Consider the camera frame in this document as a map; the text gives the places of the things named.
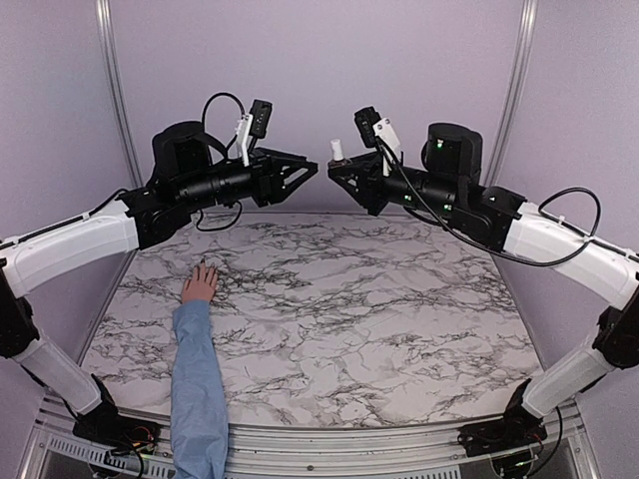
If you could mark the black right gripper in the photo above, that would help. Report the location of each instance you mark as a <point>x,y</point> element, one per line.
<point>364,170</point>

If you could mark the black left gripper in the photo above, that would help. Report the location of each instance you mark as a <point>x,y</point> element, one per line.
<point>267,169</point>

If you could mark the white cap with brush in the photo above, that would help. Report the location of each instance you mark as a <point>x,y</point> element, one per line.
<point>336,150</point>

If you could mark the red nail polish bottle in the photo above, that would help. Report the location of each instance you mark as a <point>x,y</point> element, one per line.
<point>336,164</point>

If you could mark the blue sleeved forearm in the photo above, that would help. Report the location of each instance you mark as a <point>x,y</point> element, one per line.
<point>199,415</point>

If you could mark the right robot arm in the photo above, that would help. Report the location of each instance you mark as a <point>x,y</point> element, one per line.
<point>446,191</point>

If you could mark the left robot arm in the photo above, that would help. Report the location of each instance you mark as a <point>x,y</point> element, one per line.
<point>193,171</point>

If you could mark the mannequin hand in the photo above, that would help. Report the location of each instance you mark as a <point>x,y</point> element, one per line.
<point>201,285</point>

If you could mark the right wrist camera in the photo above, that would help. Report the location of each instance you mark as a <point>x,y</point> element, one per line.
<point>378,132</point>

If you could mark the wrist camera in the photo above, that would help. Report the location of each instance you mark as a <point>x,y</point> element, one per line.
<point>378,132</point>
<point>252,126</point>

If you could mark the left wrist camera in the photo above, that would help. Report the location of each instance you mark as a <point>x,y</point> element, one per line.
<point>252,126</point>

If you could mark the right aluminium frame post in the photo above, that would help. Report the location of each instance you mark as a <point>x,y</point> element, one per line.
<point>514,92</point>

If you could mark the aluminium frame post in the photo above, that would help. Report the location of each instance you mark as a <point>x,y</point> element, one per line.
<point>109,52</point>
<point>514,92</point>

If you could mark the left aluminium frame post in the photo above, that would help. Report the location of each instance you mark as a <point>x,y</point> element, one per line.
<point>109,52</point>

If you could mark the front aluminium rail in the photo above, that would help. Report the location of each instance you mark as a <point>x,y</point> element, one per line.
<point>413,451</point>

